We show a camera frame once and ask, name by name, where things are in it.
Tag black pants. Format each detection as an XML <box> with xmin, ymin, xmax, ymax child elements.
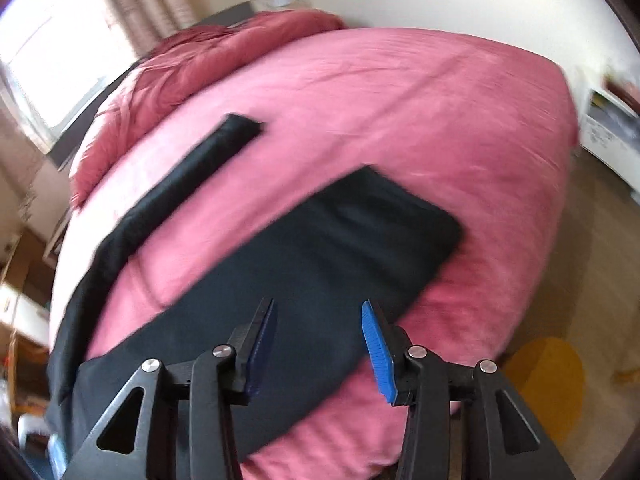
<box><xmin>47</xmin><ymin>114</ymin><xmax>462</xmax><ymax>455</ymax></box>

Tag white shelf unit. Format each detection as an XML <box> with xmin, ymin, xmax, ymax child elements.
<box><xmin>579</xmin><ymin>89</ymin><xmax>640</xmax><ymax>204</ymax></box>

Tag window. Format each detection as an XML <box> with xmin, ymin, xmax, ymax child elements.
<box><xmin>1</xmin><ymin>0</ymin><xmax>137</xmax><ymax>153</ymax></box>

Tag pink bed blanket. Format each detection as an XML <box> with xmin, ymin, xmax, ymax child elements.
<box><xmin>51</xmin><ymin>28</ymin><xmax>577</xmax><ymax>479</ymax></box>

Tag yellow round rug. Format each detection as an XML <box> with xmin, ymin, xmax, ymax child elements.
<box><xmin>502</xmin><ymin>337</ymin><xmax>586</xmax><ymax>445</ymax></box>

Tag dark red duvet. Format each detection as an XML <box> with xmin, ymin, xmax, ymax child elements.
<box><xmin>70</xmin><ymin>9</ymin><xmax>346</xmax><ymax>209</ymax></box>

